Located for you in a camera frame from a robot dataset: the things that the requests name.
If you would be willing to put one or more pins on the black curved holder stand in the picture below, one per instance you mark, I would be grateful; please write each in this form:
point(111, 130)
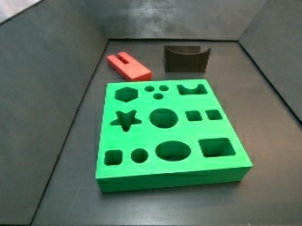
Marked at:
point(185, 58)

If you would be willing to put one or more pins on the green shape-sorting board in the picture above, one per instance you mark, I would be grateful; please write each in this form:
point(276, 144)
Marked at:
point(166, 137)

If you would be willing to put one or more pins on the red double-square block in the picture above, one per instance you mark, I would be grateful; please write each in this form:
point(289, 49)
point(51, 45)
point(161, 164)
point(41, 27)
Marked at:
point(129, 67)

